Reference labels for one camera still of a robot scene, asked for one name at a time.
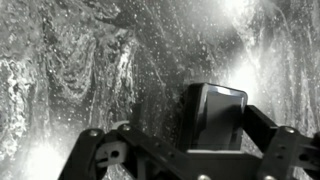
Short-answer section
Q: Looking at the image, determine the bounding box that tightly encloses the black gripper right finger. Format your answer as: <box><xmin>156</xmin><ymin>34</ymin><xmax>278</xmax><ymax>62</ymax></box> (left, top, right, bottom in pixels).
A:
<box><xmin>242</xmin><ymin>104</ymin><xmax>320</xmax><ymax>180</ymax></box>

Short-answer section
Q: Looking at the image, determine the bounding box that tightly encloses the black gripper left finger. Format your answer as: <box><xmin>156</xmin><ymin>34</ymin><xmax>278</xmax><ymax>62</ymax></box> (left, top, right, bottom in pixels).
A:
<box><xmin>58</xmin><ymin>103</ymin><xmax>198</xmax><ymax>180</ymax></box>

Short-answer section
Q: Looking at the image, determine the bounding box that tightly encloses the black rectangular block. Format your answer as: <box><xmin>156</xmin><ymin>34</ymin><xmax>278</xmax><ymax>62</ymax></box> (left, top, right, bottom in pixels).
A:
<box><xmin>178</xmin><ymin>82</ymin><xmax>250</xmax><ymax>153</ymax></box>

